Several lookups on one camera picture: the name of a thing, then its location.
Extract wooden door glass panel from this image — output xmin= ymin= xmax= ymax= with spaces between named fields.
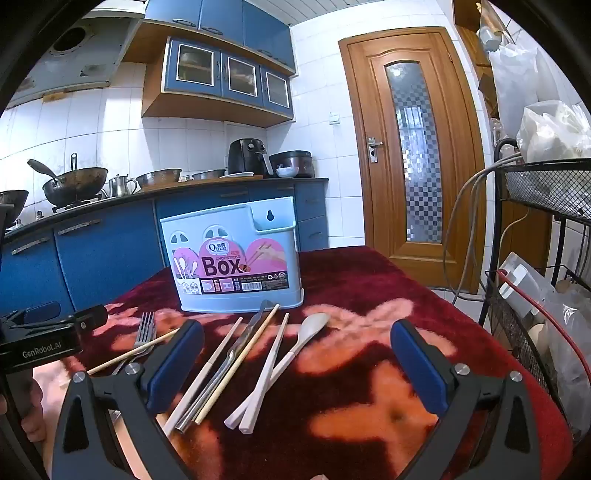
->
xmin=338 ymin=27 xmax=486 ymax=294

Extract black air fryer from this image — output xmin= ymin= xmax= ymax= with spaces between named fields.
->
xmin=227 ymin=138 xmax=269 ymax=176

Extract gas stove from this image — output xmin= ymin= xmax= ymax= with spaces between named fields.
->
xmin=51 ymin=193 xmax=106 ymax=214

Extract light blue utensil box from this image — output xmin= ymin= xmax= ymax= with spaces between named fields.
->
xmin=159 ymin=196 xmax=304 ymax=315

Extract steel kettle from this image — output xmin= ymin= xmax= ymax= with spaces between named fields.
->
xmin=108 ymin=174 xmax=138 ymax=198

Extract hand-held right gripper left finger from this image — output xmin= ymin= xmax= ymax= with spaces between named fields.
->
xmin=48 ymin=319 xmax=205 ymax=480

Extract blue glass-door wall cabinet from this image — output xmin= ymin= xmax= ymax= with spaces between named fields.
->
xmin=141 ymin=37 xmax=296 ymax=128

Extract wooden shelf unit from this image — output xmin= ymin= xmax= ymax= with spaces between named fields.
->
xmin=452 ymin=0 xmax=505 ymax=118

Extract clear plastic bag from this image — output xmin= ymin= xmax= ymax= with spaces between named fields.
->
xmin=516 ymin=100 xmax=591 ymax=163

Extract white plastic bag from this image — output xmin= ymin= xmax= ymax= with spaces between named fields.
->
xmin=488 ymin=41 xmax=561 ymax=139

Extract beige spoon white handle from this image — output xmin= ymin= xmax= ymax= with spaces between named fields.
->
xmin=224 ymin=312 xmax=330 ymax=430

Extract steel table knife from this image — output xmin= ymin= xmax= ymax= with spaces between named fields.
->
xmin=176 ymin=300 xmax=275 ymax=433

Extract blue lower kitchen cabinet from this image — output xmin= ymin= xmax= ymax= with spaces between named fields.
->
xmin=0 ymin=178 xmax=330 ymax=319

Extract dark steel wok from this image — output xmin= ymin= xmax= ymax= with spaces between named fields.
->
xmin=27 ymin=154 xmax=110 ymax=207

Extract blue upper cabinets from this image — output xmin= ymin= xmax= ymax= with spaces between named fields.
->
xmin=143 ymin=0 xmax=296 ymax=72

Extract black wire rack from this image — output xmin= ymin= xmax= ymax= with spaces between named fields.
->
xmin=478 ymin=137 xmax=591 ymax=446

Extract wooden chopstick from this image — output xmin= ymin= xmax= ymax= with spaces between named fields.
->
xmin=194 ymin=303 xmax=281 ymax=425
xmin=87 ymin=328 xmax=180 ymax=376

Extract steel fork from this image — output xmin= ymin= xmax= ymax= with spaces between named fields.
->
xmin=110 ymin=312 xmax=156 ymax=377

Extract dark rice cooker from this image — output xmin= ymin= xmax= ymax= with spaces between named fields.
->
xmin=269 ymin=151 xmax=315 ymax=179

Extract white plastic container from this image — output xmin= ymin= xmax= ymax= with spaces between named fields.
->
xmin=498 ymin=251 xmax=556 ymax=320

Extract red cable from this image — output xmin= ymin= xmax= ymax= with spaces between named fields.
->
xmin=496 ymin=269 xmax=575 ymax=370

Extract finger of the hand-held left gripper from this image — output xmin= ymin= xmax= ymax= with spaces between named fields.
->
xmin=69 ymin=305 xmax=110 ymax=330
xmin=0 ymin=301 xmax=62 ymax=329

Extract person's left hand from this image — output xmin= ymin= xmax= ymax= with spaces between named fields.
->
xmin=20 ymin=378 xmax=44 ymax=432

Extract grey cables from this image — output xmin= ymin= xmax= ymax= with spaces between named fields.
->
xmin=442 ymin=153 xmax=525 ymax=306

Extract dark pan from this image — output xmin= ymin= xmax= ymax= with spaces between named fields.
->
xmin=0 ymin=189 xmax=29 ymax=219

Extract steel colander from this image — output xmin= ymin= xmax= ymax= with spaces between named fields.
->
xmin=135 ymin=168 xmax=184 ymax=190

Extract red printed blanket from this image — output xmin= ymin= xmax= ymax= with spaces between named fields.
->
xmin=34 ymin=247 xmax=575 ymax=480

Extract grey range hood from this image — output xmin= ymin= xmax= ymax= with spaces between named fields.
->
xmin=9 ymin=18 xmax=145 ymax=108

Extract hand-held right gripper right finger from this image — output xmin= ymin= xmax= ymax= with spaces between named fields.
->
xmin=390 ymin=319 xmax=542 ymax=480

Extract beige chopstick white handle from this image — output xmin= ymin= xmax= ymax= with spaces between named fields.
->
xmin=239 ymin=312 xmax=291 ymax=435
xmin=163 ymin=316 xmax=245 ymax=437

